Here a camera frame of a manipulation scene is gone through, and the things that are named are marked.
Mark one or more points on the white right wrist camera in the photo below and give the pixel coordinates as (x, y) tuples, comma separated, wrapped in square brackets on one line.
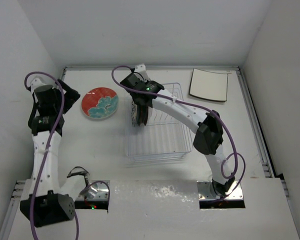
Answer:
[(141, 70)]

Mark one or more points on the white wire dish rack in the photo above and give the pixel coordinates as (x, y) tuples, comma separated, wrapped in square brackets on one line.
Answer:
[(162, 139)]

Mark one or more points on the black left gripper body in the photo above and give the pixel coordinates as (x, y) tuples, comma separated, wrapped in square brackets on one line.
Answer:
[(57, 105)]

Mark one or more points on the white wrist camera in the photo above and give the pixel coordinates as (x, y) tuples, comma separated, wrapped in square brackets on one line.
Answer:
[(36, 83), (141, 70)]

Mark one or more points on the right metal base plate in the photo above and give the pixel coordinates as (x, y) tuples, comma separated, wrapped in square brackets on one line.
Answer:
[(206, 191)]

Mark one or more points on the metal base plate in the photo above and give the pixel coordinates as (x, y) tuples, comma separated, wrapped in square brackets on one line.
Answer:
[(206, 191), (97, 191)]

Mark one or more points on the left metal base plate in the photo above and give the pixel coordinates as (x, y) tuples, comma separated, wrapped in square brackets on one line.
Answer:
[(97, 191)]

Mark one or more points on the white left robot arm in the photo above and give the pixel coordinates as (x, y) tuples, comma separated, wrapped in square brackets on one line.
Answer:
[(48, 202)]

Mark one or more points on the black white speckled plate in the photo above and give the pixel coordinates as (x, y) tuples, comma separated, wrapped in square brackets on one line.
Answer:
[(134, 113)]

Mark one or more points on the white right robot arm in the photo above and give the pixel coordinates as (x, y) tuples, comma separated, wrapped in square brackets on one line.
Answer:
[(207, 129)]

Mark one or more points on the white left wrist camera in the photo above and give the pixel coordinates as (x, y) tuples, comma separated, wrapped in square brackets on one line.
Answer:
[(36, 83)]

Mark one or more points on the red floral round plate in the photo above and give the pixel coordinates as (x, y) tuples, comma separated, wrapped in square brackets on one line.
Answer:
[(100, 103)]

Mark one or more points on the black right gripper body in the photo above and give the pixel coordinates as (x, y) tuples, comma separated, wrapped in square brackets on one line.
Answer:
[(135, 101)]

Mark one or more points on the square grey plate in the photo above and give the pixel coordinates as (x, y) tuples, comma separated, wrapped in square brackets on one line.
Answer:
[(207, 85)]

